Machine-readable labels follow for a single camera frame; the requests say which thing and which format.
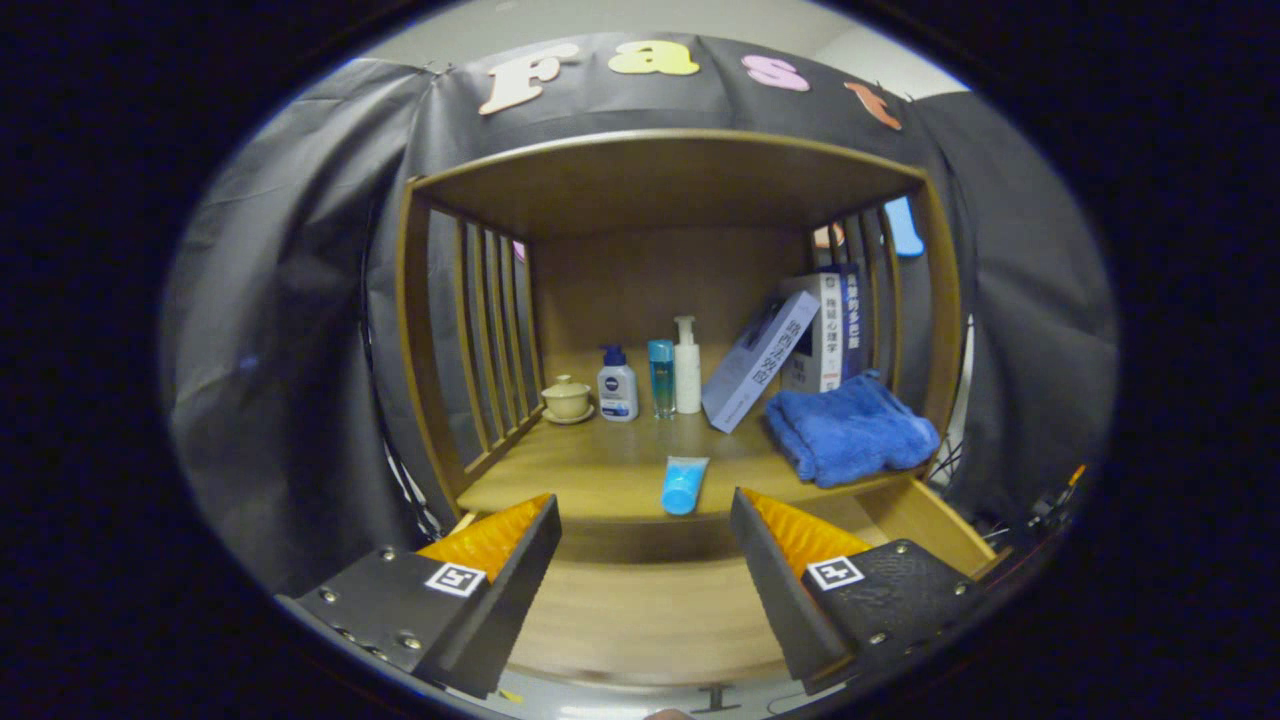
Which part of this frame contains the white book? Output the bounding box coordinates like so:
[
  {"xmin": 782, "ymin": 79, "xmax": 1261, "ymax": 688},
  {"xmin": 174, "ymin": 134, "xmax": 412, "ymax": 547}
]
[{"xmin": 780, "ymin": 272, "xmax": 846, "ymax": 394}]

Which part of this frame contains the blue cosmetic tube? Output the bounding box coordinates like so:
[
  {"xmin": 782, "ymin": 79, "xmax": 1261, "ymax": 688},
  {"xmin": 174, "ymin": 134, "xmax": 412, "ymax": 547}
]
[{"xmin": 660, "ymin": 456, "xmax": 711, "ymax": 516}]

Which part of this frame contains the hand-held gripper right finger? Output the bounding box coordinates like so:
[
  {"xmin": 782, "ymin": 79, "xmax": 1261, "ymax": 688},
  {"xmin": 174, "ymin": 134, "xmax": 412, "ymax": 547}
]
[{"xmin": 729, "ymin": 487, "xmax": 991, "ymax": 696}]

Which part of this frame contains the black backdrop cloth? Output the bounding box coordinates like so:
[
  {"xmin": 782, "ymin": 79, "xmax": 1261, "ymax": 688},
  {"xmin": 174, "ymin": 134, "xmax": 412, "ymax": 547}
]
[{"xmin": 160, "ymin": 30, "xmax": 1119, "ymax": 601}]

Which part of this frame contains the lavender leaning book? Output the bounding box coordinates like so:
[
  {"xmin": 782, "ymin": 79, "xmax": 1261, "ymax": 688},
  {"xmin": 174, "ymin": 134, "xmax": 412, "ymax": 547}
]
[{"xmin": 702, "ymin": 291, "xmax": 821, "ymax": 434}]

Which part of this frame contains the white bottle with blue cap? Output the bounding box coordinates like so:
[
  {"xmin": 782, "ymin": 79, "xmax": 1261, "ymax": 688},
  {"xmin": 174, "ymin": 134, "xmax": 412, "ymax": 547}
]
[{"xmin": 597, "ymin": 345, "xmax": 639, "ymax": 422}]

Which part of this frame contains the beige lidded teacup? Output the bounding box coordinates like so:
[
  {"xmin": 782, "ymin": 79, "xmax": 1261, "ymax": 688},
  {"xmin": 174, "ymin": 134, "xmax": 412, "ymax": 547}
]
[{"xmin": 541, "ymin": 375, "xmax": 596, "ymax": 425}]

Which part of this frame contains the wooden countertop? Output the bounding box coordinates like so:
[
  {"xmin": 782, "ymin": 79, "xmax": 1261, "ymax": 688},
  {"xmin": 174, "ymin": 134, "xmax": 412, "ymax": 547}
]
[{"xmin": 457, "ymin": 400, "xmax": 926, "ymax": 523}]

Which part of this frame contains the white pump bottle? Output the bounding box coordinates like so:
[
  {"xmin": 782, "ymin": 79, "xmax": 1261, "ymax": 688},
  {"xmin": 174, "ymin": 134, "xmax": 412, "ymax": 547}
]
[{"xmin": 673, "ymin": 316, "xmax": 703, "ymax": 415}]

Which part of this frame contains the black tripod stand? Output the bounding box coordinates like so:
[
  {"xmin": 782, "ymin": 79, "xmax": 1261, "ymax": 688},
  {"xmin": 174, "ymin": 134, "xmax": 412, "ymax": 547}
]
[
  {"xmin": 930, "ymin": 315, "xmax": 976, "ymax": 491},
  {"xmin": 385, "ymin": 440, "xmax": 446, "ymax": 541}
]

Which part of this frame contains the dark blue book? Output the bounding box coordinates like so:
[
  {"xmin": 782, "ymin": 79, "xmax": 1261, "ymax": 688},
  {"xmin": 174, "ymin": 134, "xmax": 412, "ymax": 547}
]
[{"xmin": 838, "ymin": 264, "xmax": 866, "ymax": 381}]

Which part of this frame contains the teal clear bottle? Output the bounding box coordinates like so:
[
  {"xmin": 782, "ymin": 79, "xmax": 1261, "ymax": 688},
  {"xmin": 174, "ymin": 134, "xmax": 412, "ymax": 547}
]
[{"xmin": 647, "ymin": 339, "xmax": 676, "ymax": 420}]

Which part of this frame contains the blue folded towel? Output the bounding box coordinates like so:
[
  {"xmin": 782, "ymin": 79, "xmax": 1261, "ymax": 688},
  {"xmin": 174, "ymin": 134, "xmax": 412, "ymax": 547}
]
[{"xmin": 765, "ymin": 370, "xmax": 941, "ymax": 489}]

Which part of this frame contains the wooden cabinet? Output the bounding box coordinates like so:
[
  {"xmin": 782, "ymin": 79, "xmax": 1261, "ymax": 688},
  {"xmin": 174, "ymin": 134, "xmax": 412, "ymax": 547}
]
[{"xmin": 395, "ymin": 128, "xmax": 966, "ymax": 531}]

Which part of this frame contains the black equipment with orange tip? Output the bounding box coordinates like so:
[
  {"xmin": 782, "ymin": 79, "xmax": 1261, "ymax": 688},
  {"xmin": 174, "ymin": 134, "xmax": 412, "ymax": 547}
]
[{"xmin": 985, "ymin": 463, "xmax": 1086, "ymax": 561}]

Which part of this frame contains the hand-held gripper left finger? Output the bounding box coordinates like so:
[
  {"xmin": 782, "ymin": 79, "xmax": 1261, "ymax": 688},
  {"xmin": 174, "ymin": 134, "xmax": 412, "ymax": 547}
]
[{"xmin": 278, "ymin": 493, "xmax": 563, "ymax": 699}]

